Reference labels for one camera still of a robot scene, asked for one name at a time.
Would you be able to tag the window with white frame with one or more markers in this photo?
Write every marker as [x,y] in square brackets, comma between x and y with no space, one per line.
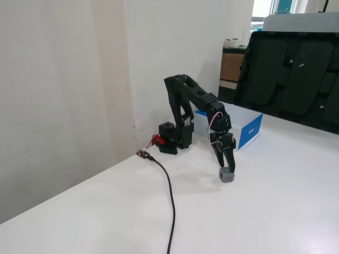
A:
[265,13]

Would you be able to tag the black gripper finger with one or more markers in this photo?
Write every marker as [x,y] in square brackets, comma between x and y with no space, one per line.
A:
[219,158]
[231,162]

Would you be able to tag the dark green cabinet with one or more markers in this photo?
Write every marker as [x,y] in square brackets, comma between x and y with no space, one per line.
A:
[226,91]

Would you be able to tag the white cup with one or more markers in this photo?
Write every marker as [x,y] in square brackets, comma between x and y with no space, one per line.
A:
[235,43]
[228,43]

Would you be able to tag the brown cardboard box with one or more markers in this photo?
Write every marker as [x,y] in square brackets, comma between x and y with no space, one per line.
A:
[231,66]

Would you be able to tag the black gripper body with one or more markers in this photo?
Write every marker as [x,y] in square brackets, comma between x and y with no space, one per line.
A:
[226,143]

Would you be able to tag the black plastic tray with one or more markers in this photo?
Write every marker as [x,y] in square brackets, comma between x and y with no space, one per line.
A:
[288,76]

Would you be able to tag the red clamp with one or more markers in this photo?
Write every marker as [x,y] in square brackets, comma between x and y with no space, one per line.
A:
[156,139]

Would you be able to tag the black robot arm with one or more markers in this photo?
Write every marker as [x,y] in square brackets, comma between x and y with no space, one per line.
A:
[196,92]

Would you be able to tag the gray rounded panel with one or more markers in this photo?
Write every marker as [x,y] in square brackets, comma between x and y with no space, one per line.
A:
[302,22]

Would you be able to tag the blue and white cardboard box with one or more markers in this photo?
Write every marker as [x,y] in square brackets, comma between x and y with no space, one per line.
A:
[249,129]

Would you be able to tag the gray cube block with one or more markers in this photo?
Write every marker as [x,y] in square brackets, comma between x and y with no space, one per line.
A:
[226,176]

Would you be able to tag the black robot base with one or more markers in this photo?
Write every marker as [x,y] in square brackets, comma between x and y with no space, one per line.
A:
[172,137]

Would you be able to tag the small controller board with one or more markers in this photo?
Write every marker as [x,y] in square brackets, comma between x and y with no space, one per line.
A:
[143,154]

